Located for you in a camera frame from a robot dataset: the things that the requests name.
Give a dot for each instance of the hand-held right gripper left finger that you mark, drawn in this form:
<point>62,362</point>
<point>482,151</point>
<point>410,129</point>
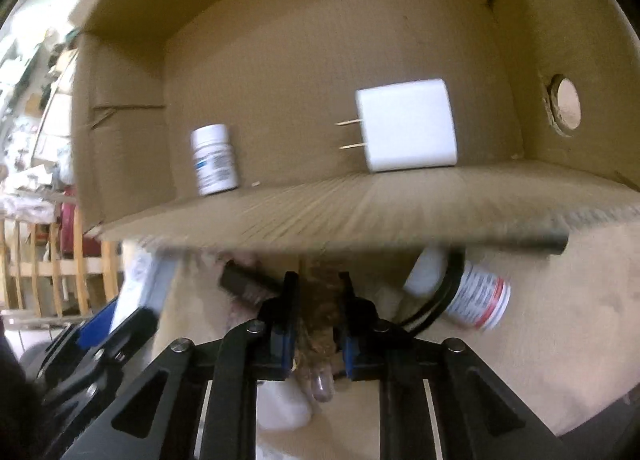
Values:
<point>285,342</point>

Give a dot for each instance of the white wall charger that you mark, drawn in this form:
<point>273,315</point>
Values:
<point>407,125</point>

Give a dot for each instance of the white red-label bottle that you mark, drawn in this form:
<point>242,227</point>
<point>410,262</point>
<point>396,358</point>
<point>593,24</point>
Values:
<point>472,297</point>

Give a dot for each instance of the brown cardboard box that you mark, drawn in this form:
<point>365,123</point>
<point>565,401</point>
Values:
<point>320,65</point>

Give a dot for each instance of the white box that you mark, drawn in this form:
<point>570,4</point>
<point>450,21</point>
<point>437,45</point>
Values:
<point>150,280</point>

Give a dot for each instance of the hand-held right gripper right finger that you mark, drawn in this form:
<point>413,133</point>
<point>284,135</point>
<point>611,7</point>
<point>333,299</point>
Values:
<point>350,352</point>

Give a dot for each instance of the small white blue-label bottle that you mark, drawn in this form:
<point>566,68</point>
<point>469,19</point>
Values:
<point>214,160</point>

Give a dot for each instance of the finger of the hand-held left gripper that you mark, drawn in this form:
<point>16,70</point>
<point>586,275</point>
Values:
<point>95,330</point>
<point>125,340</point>

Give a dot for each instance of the red bag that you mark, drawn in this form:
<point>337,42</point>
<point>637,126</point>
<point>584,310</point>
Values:
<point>71,227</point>

